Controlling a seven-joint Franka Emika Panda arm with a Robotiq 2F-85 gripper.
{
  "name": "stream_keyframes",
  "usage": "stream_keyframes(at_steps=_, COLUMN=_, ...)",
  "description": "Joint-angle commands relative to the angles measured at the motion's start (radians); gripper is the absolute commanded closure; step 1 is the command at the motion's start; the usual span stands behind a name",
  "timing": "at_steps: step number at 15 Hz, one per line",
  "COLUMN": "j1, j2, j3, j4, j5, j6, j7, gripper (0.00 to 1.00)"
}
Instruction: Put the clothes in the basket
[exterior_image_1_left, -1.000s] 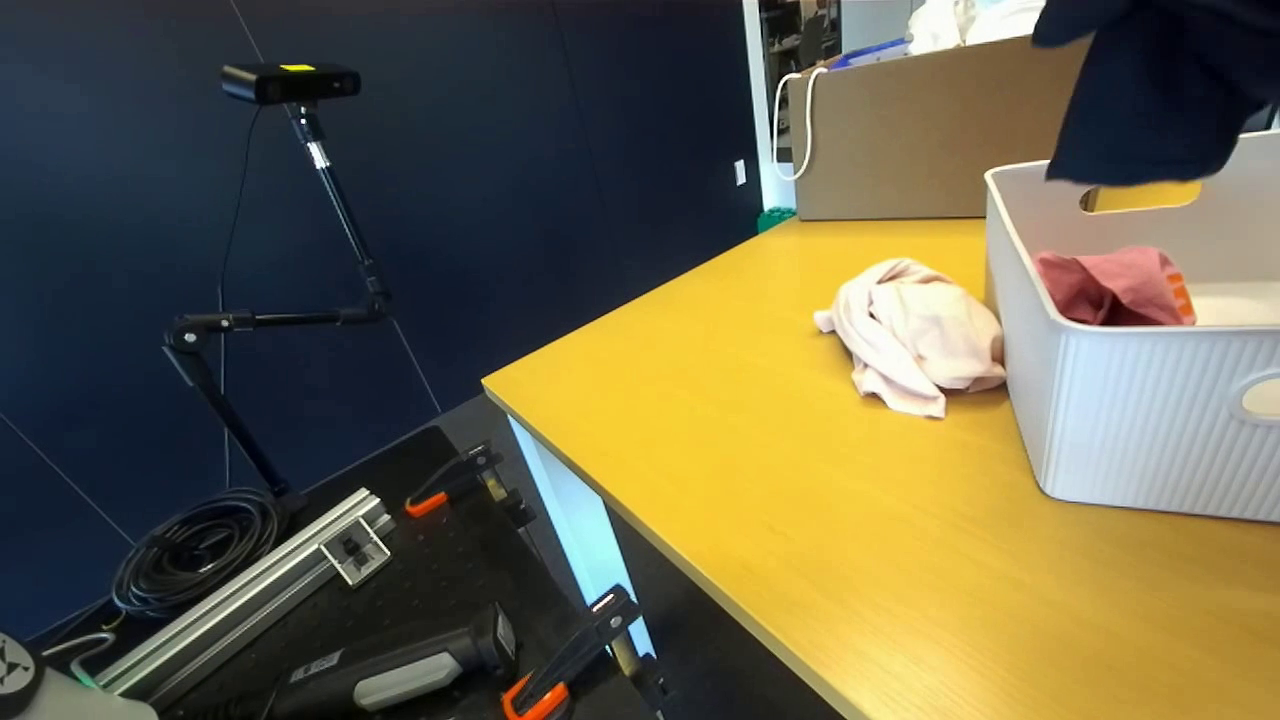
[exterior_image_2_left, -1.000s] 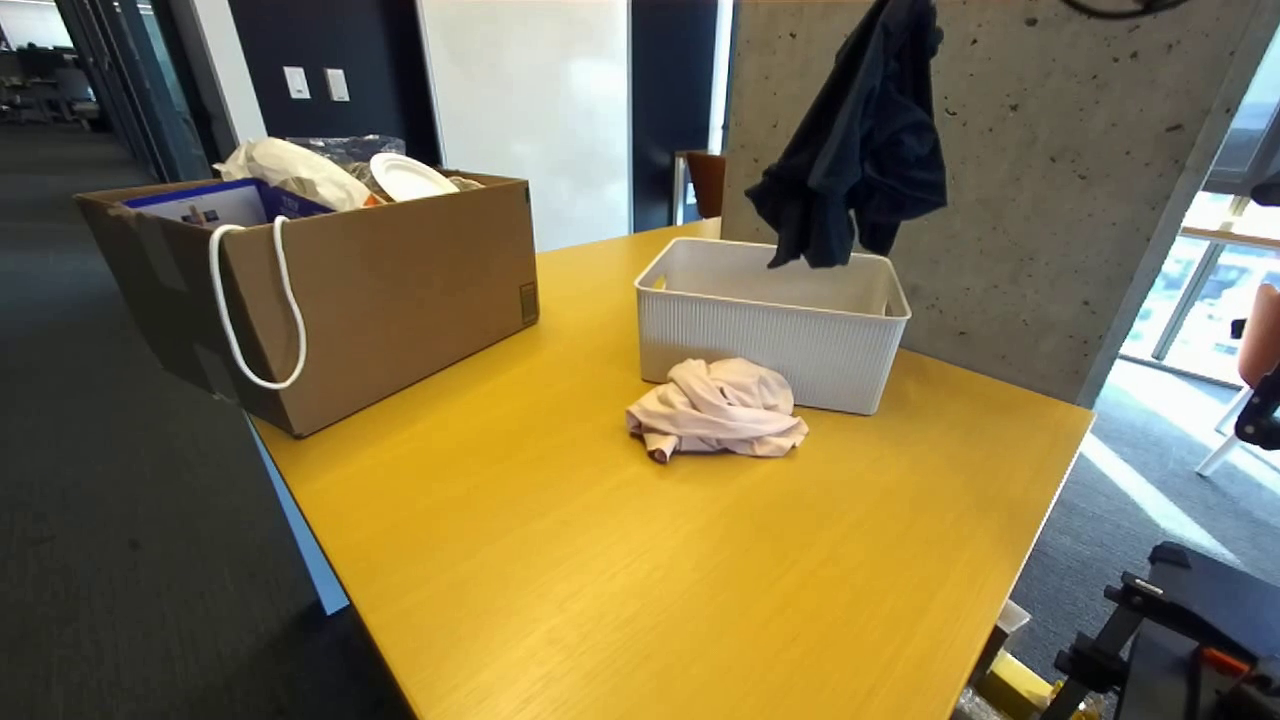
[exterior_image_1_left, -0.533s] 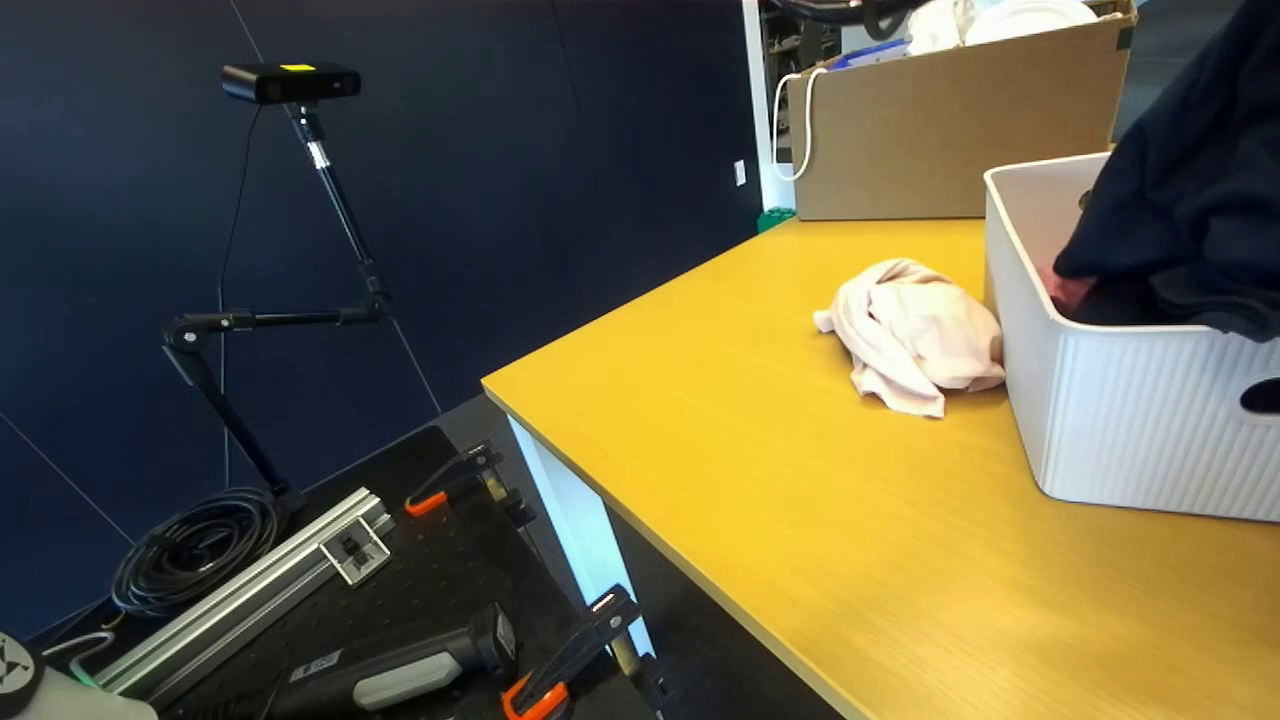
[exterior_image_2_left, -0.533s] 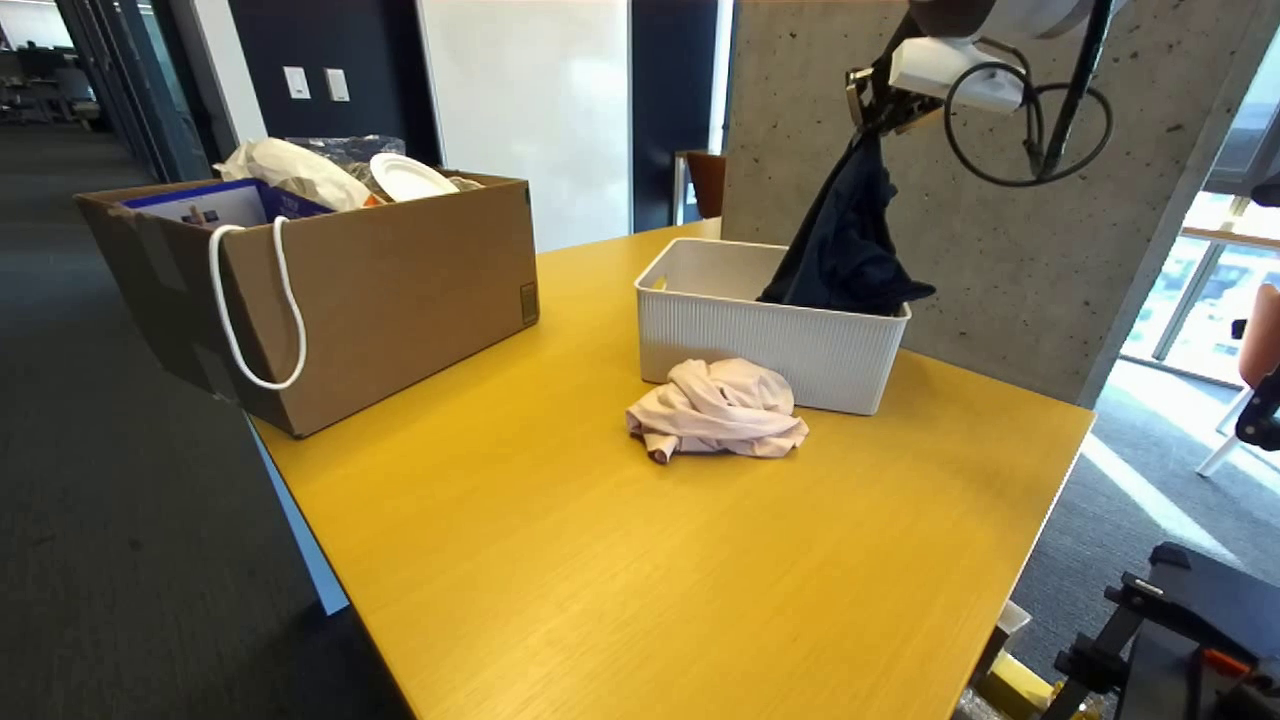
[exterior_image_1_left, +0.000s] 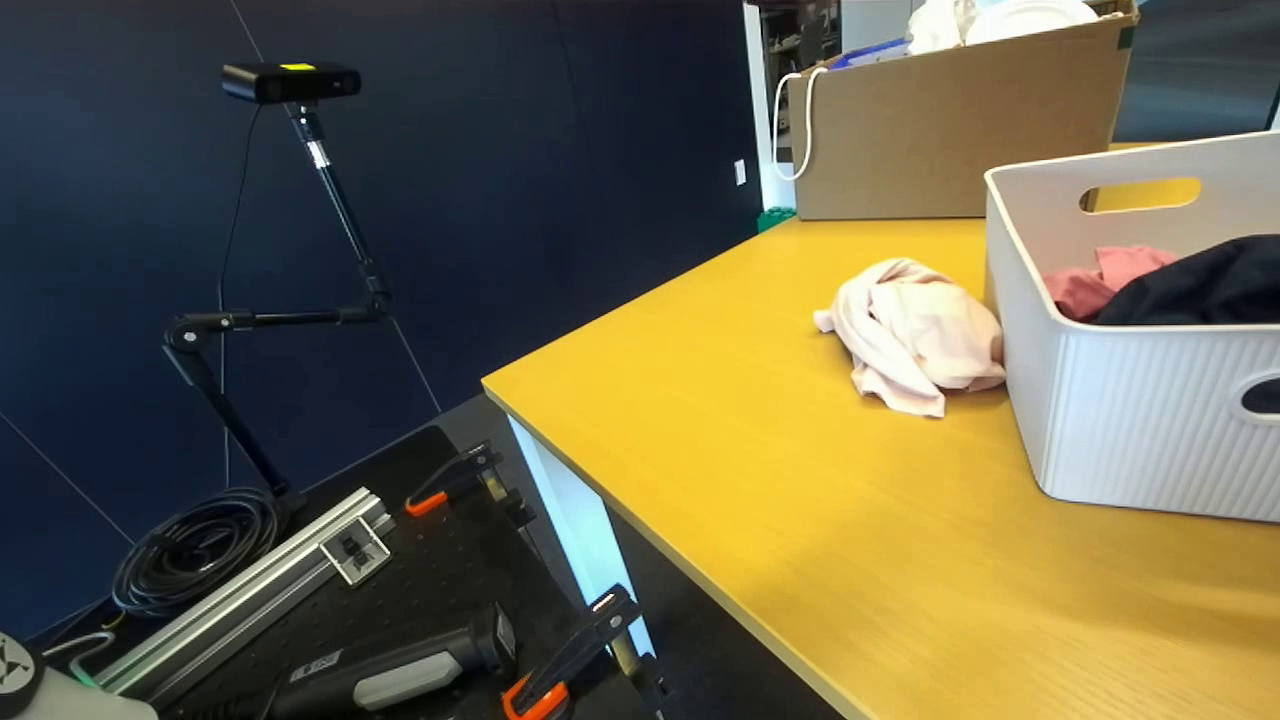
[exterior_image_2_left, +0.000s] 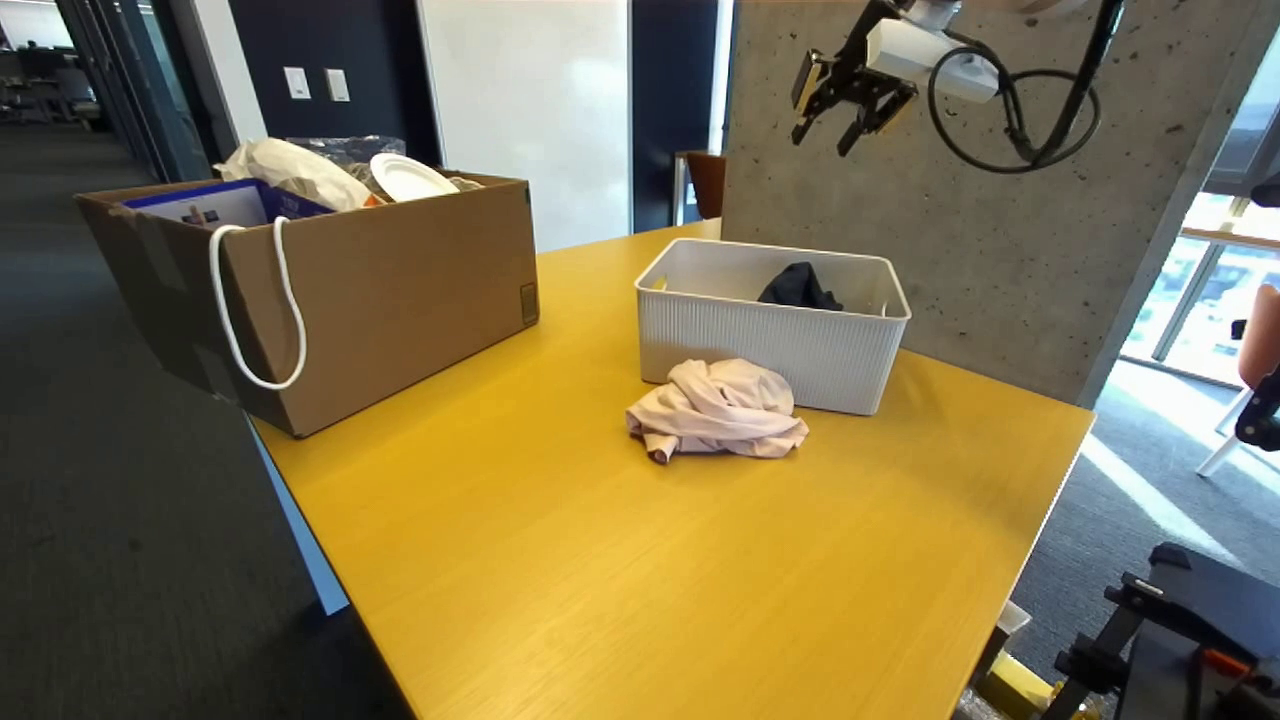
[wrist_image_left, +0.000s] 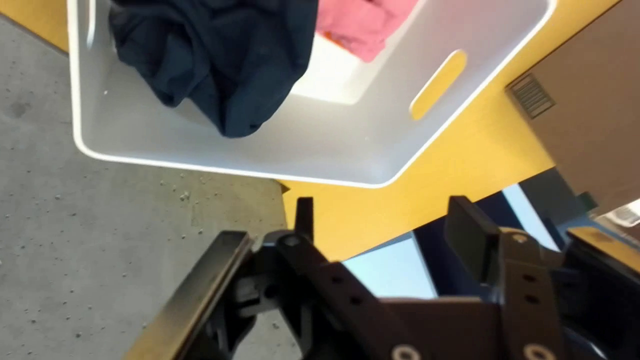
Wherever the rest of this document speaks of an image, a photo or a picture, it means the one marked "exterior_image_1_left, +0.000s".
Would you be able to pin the black grey handheld device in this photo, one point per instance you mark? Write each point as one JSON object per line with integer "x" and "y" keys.
{"x": 402, "y": 672}

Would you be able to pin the black articulated camera stand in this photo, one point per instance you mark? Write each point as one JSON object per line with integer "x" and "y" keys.
{"x": 336, "y": 201}

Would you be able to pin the cream cloth bag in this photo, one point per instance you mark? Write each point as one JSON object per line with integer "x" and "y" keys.
{"x": 942, "y": 24}

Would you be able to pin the navy blue garment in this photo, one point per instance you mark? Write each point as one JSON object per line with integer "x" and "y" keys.
{"x": 1203, "y": 286}

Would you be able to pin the black orange bar clamp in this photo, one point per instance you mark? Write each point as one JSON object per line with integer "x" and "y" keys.
{"x": 446, "y": 487}
{"x": 573, "y": 659}

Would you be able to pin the cream pale pink garment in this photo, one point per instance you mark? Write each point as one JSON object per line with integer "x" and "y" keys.
{"x": 912, "y": 335}

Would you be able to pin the black stereo camera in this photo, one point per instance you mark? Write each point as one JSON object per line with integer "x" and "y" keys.
{"x": 288, "y": 87}

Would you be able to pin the brown cardboard box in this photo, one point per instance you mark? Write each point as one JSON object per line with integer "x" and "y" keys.
{"x": 945, "y": 142}

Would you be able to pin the white ribbed plastic basket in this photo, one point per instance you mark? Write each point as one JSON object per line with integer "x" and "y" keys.
{"x": 1145, "y": 402}

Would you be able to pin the small green object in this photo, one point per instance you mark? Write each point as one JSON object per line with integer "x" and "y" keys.
{"x": 779, "y": 219}

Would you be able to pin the blue white flat box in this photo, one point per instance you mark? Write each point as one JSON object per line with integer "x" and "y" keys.
{"x": 875, "y": 54}

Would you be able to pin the round black white disc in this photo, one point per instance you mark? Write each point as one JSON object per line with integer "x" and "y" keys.
{"x": 14, "y": 672}

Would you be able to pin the pink garment with orange print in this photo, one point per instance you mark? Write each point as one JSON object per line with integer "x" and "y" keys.
{"x": 1100, "y": 278}

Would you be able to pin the aluminium extrusion bar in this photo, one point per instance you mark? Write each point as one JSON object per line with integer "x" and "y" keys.
{"x": 254, "y": 587}

